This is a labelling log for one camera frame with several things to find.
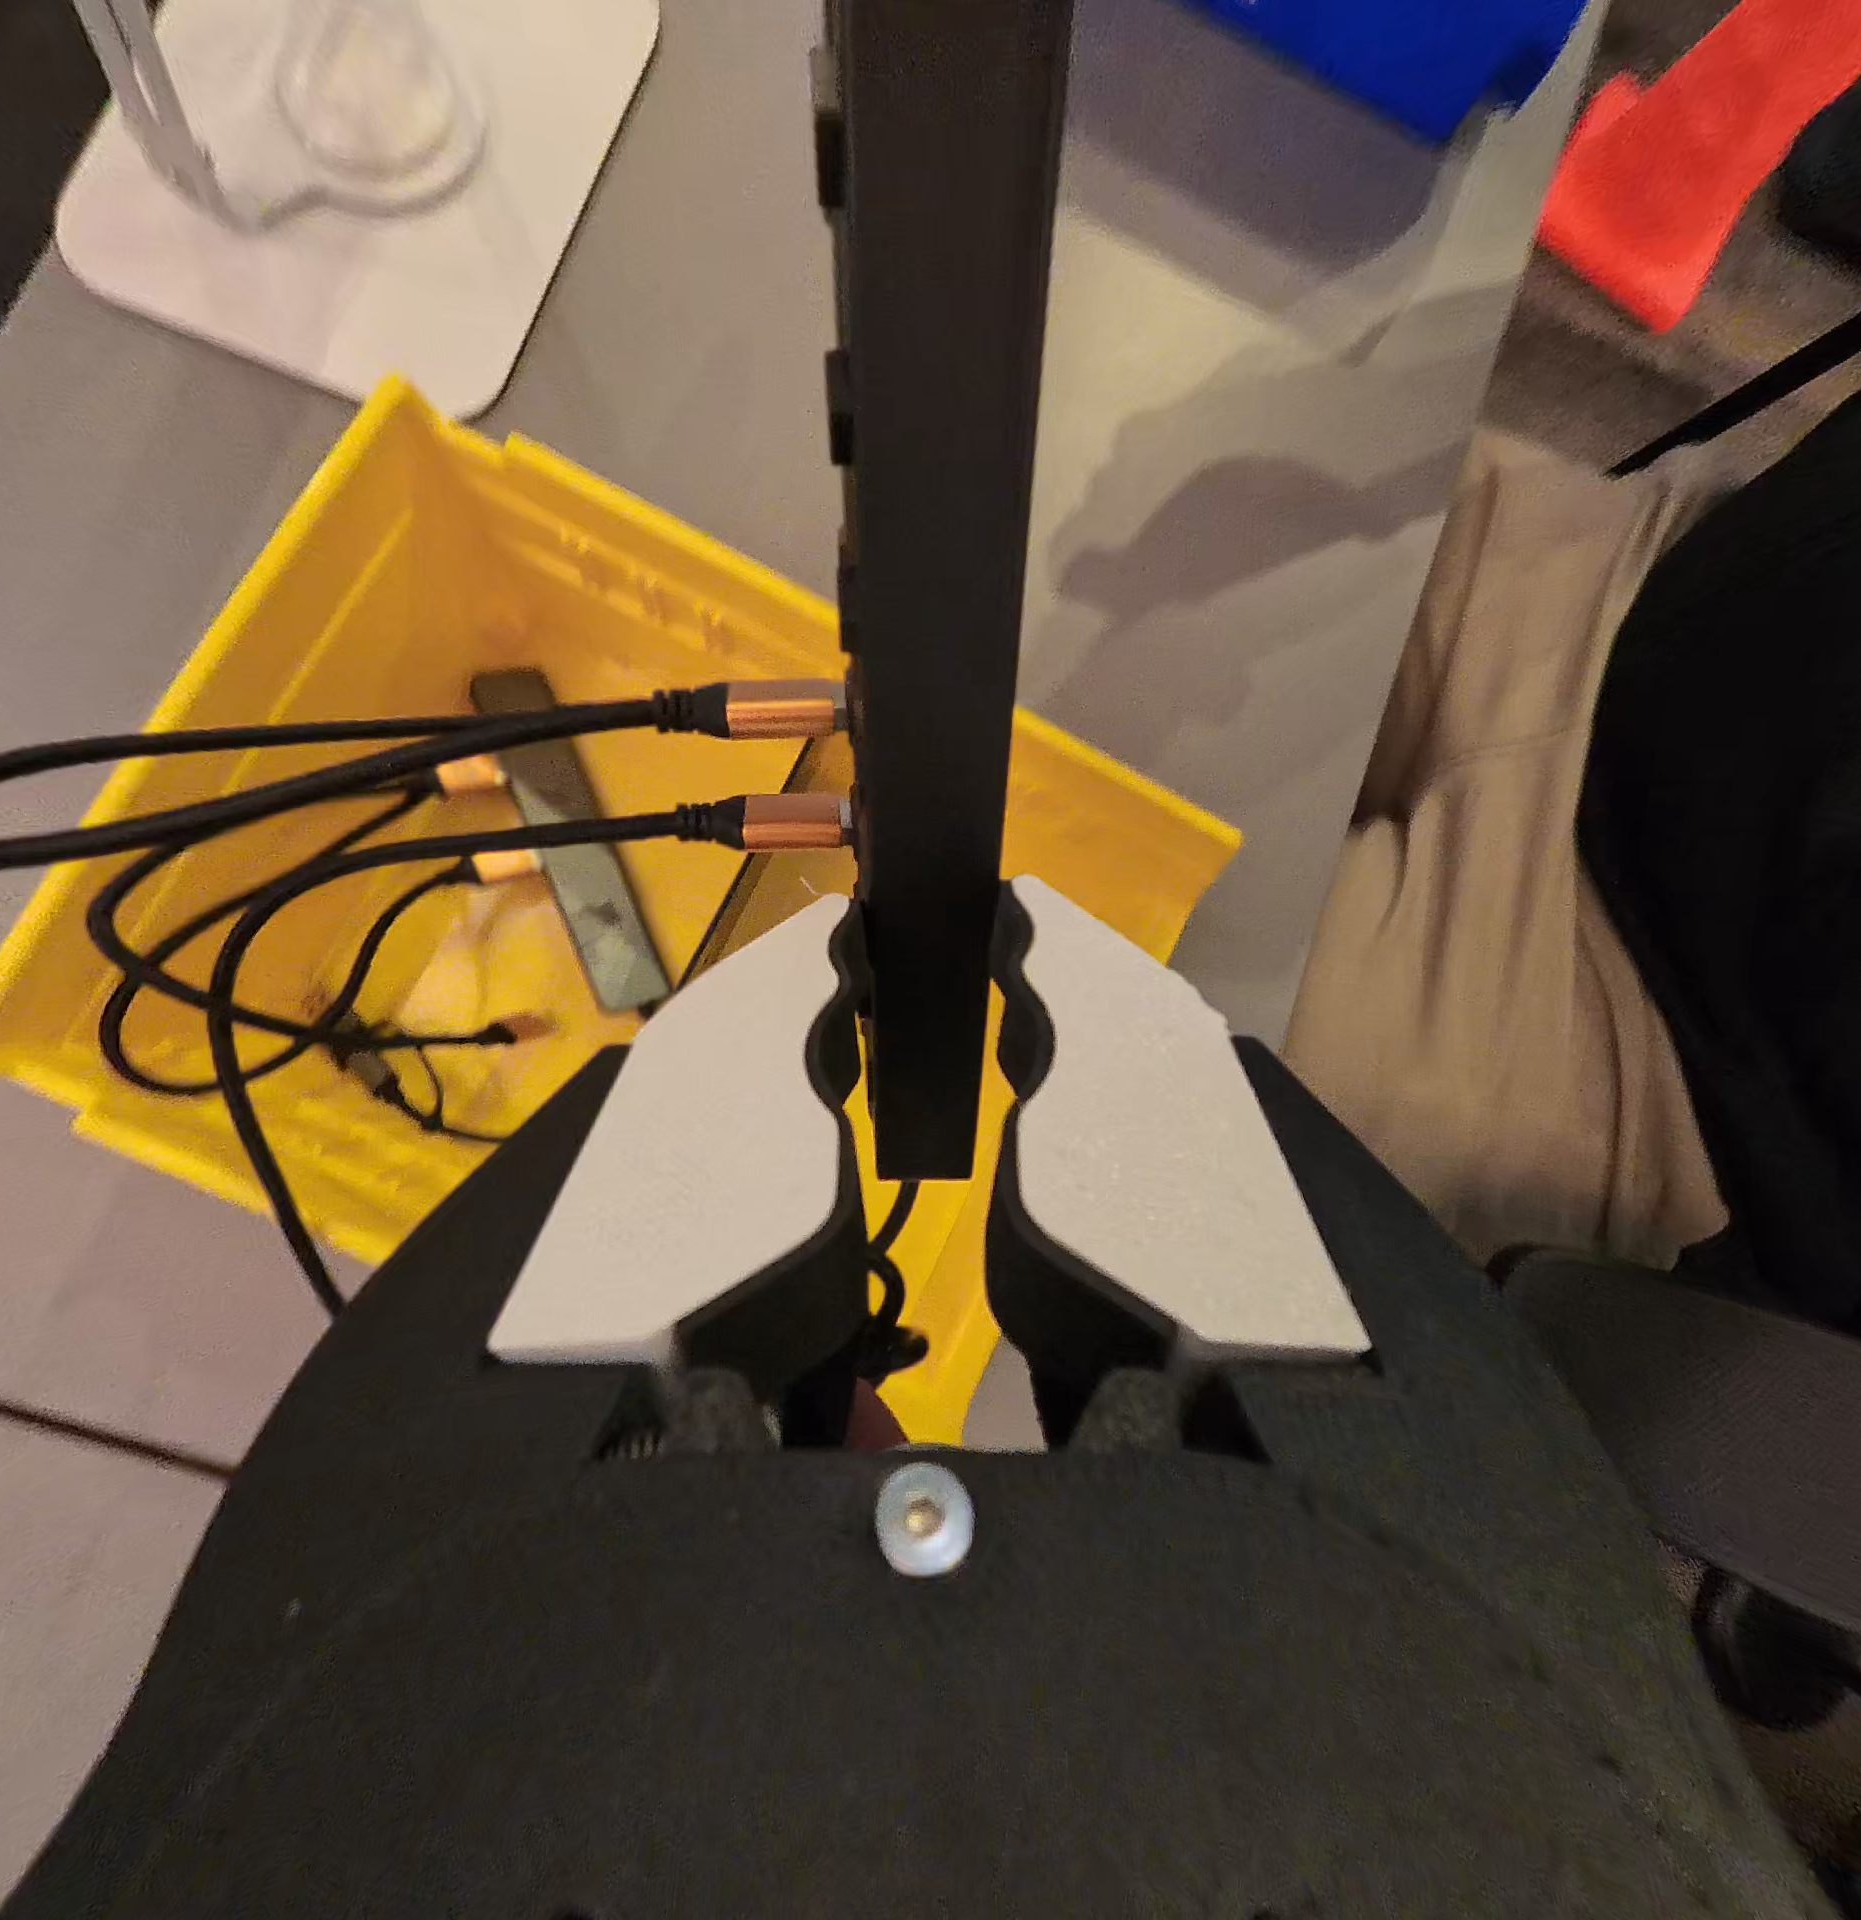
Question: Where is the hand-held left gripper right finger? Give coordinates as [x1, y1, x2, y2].
[987, 874, 1375, 1445]

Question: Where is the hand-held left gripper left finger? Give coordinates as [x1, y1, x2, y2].
[486, 893, 875, 1445]

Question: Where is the slim grey usb hub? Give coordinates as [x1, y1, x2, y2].
[468, 665, 672, 1018]

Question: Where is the long black usb hub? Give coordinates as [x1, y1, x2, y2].
[811, 0, 1077, 1181]

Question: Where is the yellow plastic bin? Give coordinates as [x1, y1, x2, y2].
[0, 373, 1245, 1449]

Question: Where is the blue plastic bin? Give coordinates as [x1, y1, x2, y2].
[1177, 0, 1599, 147]

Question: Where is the black office chair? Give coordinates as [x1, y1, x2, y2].
[1501, 1243, 1861, 1651]

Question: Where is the white document stand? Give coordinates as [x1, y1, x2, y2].
[53, 0, 663, 421]

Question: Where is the red plastic bin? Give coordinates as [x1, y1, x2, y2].
[1535, 0, 1861, 336]

